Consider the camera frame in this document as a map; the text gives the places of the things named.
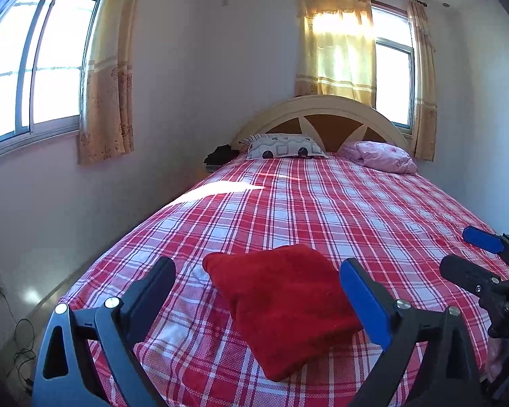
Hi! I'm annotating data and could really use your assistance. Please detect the sliding window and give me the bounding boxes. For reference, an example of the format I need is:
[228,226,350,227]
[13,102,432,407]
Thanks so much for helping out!
[0,0,105,164]
[371,3,416,132]

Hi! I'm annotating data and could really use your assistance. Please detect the yellow floral curtain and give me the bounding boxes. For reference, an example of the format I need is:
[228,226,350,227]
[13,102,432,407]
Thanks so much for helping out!
[407,0,437,162]
[295,0,377,109]
[77,0,147,165]

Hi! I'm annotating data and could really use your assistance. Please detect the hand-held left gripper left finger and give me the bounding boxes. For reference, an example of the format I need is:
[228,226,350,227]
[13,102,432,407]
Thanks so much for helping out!
[33,256,176,407]

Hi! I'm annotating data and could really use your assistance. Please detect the person's right hand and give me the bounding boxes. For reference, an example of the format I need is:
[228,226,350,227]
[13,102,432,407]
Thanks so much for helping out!
[487,338,509,384]

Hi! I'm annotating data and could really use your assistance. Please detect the white patterned pillow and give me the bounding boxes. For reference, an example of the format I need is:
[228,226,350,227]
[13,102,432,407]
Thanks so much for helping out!
[239,133,328,160]

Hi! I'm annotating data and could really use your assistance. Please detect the bed with red plaid sheet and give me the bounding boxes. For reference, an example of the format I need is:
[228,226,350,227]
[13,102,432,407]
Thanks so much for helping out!
[57,153,509,407]

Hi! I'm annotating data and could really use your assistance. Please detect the dark clothes pile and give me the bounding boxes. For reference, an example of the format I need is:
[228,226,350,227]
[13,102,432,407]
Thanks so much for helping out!
[204,145,238,166]

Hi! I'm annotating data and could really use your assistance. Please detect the black floor cable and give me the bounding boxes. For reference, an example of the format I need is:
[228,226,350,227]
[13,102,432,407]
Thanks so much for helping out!
[2,293,37,394]

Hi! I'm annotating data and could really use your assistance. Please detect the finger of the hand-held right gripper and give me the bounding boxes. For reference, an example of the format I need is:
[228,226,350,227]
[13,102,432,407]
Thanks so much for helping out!
[462,226,509,264]
[440,254,503,295]

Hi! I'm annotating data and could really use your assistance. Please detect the red beaded sweater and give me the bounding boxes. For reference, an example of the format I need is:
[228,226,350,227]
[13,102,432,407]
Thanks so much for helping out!
[203,244,363,382]

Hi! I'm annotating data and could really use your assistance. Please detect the cream wooden headboard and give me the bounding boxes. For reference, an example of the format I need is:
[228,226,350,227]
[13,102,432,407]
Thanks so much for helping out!
[231,95,410,153]

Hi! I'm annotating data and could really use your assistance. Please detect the pink pillow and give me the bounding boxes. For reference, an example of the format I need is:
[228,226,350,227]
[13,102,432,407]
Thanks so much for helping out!
[341,141,418,174]

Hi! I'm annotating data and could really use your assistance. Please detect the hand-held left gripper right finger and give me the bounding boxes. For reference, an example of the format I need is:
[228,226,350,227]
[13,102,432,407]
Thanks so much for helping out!
[339,258,482,407]

